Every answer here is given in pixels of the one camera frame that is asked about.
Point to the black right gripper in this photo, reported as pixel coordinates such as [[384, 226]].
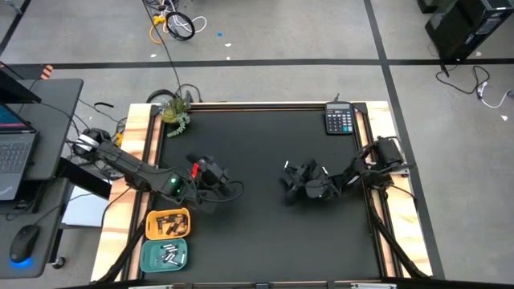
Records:
[[315, 182]]

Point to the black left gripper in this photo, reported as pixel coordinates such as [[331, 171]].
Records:
[[213, 174]]

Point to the black copper-top AA battery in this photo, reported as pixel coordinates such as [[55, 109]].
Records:
[[170, 229], [160, 229], [172, 218], [182, 232], [161, 219], [178, 227], [184, 221]]

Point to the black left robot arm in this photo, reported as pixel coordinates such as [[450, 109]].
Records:
[[128, 164]]

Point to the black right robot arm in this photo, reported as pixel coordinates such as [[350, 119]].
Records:
[[385, 154]]

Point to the red tape tag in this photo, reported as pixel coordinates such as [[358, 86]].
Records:
[[195, 170]]

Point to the yellow plastic tray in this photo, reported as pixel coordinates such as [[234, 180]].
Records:
[[149, 225]]

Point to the potted green succulent plant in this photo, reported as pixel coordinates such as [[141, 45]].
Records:
[[173, 112]]

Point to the black desk calculator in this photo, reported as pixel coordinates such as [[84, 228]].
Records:
[[339, 120]]

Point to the light wooden table board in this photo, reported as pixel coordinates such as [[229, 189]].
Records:
[[379, 116], [134, 120]]

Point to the yellow plug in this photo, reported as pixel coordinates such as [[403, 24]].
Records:
[[119, 139]]

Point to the teal plastic tray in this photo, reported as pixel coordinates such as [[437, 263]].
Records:
[[148, 261]]

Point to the black desk leg bar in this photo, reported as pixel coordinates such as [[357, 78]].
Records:
[[86, 180]]

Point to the white sheet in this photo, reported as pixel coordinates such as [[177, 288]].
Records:
[[84, 208]]

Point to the dark grey desk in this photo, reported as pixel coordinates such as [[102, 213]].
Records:
[[56, 120]]

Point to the black caster wheel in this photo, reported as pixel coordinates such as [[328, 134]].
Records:
[[58, 263]]

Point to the black laptop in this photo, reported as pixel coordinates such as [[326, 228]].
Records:
[[16, 156]]

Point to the black computer mouse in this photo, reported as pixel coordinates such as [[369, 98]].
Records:
[[24, 243]]

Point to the orange black striped marker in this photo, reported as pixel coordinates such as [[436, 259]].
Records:
[[47, 72]]

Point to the black monitor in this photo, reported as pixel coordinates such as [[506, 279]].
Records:
[[12, 90]]

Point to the small black box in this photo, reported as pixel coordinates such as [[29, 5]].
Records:
[[427, 5]]

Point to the silver metal bracket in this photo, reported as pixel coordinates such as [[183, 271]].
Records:
[[373, 286], [150, 287]]

